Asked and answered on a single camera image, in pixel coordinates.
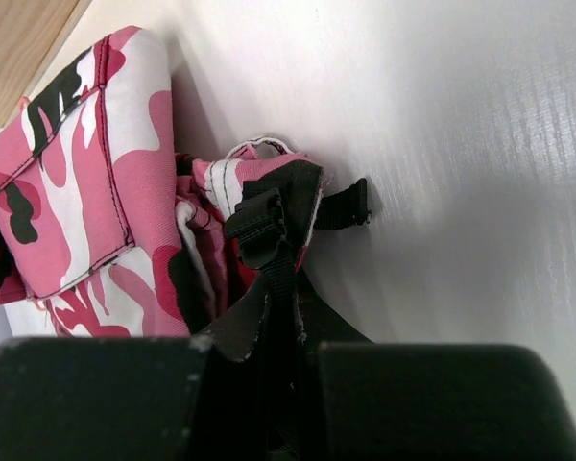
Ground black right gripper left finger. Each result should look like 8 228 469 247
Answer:
0 278 270 460

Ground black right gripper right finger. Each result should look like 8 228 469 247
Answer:
295 273 576 460

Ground pink camouflage trousers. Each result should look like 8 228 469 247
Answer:
0 26 380 340

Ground wooden clothes rack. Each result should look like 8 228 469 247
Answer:
0 0 89 127

